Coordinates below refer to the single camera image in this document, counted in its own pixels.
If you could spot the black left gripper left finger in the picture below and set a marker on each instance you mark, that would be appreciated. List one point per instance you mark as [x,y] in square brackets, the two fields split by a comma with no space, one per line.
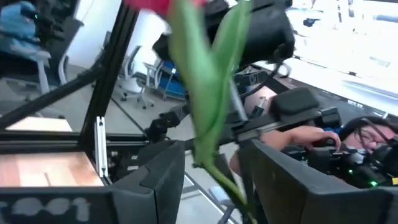
[140,202]

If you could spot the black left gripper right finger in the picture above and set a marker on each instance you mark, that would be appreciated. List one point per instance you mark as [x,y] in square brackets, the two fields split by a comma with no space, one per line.
[311,202]

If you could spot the red tulip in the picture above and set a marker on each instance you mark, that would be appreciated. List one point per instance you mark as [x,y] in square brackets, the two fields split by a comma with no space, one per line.
[199,77]

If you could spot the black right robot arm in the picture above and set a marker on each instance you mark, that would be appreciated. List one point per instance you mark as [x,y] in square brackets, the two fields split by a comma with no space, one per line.
[270,34]

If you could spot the person's forearm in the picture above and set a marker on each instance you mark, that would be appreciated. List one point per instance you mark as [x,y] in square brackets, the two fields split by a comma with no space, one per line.
[286,138]

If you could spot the person's hand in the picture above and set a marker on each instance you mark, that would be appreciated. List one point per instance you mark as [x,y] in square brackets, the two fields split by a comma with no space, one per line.
[326,138]

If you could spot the person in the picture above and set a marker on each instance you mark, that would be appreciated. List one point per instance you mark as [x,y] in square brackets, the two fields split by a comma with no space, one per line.
[370,130]

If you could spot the white office chair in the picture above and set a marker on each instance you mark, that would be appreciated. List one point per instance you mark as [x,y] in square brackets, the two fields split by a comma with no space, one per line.
[132,84]
[152,71]

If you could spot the blue office chair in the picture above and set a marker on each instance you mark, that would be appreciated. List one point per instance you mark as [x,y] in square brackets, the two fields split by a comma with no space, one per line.
[18,28]

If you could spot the silver corner bracket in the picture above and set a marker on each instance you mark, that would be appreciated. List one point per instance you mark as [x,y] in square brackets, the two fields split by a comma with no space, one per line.
[101,146]

